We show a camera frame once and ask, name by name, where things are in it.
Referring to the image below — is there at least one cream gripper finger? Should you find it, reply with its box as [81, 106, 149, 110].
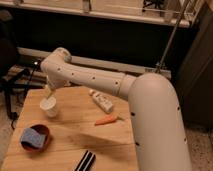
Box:
[46, 89, 55, 99]

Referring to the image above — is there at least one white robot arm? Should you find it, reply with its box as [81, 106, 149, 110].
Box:
[41, 47, 192, 171]

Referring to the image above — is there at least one red bowl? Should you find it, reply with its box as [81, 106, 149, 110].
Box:
[20, 124, 50, 152]

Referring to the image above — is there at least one black office chair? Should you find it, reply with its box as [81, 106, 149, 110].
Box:
[0, 9, 39, 129]

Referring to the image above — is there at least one blue sponge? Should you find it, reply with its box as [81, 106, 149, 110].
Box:
[20, 128, 46, 148]

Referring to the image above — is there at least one white plastic bottle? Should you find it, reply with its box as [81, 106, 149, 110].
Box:
[89, 89, 114, 114]

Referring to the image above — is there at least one black white striped object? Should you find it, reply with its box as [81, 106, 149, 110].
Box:
[74, 151, 96, 171]

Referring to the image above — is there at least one white baseboard heater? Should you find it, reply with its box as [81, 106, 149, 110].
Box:
[17, 46, 172, 80]

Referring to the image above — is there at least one metal pole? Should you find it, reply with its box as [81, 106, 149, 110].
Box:
[155, 0, 190, 73]

